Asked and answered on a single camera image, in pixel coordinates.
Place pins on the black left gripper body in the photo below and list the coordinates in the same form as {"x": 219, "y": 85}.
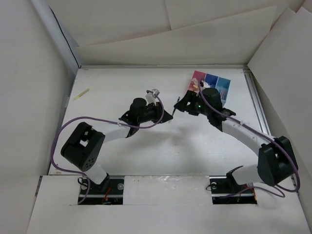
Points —
{"x": 152, "y": 113}

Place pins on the light blue drawer box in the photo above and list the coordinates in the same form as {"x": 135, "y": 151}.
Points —
{"x": 222, "y": 86}

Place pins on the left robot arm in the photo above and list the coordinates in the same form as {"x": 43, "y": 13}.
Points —
{"x": 83, "y": 146}

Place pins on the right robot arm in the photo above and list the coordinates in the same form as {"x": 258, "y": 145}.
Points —
{"x": 275, "y": 157}

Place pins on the pink drawer box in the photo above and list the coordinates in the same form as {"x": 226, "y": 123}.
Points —
{"x": 195, "y": 81}

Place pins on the purple drawer box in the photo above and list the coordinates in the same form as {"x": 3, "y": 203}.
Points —
{"x": 211, "y": 80}

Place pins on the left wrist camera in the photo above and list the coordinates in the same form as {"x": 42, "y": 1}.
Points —
{"x": 152, "y": 95}

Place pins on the yellow highlighter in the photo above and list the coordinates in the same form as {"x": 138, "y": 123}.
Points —
{"x": 81, "y": 94}

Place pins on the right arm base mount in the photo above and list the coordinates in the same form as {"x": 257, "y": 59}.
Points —
{"x": 225, "y": 190}

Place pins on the aluminium rail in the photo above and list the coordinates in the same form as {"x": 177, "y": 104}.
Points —
{"x": 262, "y": 120}

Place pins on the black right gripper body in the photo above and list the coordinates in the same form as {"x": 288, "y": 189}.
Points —
{"x": 196, "y": 106}

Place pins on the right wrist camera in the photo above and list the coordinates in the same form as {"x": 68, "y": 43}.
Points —
{"x": 203, "y": 85}

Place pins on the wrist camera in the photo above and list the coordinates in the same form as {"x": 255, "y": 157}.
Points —
{"x": 203, "y": 85}
{"x": 152, "y": 95}

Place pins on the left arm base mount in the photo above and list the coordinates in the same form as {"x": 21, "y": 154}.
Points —
{"x": 110, "y": 194}

